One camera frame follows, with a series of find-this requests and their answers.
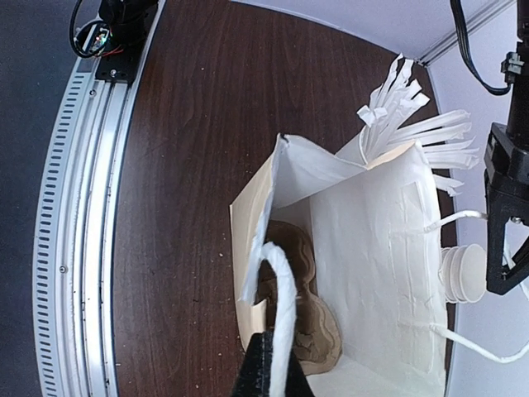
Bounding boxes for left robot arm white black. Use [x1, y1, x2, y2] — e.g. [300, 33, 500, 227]
[484, 1, 528, 295]

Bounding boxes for stack of white paper cups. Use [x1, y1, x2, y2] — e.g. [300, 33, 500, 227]
[438, 244, 487, 304]

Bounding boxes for white cup holding straws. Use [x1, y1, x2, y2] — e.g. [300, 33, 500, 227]
[336, 128, 369, 169]

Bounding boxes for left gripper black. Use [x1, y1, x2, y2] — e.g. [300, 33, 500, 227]
[484, 122, 528, 294]

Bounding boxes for aluminium front rail frame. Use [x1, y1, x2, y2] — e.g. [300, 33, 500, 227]
[32, 2, 164, 396]

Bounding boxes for brown paper takeout bag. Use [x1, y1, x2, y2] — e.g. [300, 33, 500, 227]
[229, 132, 529, 397]

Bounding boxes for brown cardboard cup carrier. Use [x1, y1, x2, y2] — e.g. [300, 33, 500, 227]
[265, 221, 342, 375]

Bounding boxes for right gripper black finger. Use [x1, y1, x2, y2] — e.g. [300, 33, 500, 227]
[231, 331, 314, 397]

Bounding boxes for left aluminium corner post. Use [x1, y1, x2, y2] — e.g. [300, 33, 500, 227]
[415, 0, 516, 67]

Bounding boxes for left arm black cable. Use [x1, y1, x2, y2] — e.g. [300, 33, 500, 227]
[449, 0, 512, 96]

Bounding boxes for bundle of wrapped white straws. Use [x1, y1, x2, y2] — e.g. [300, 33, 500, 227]
[355, 52, 481, 198]

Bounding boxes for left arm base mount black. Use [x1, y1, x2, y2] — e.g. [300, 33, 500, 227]
[69, 0, 159, 84]

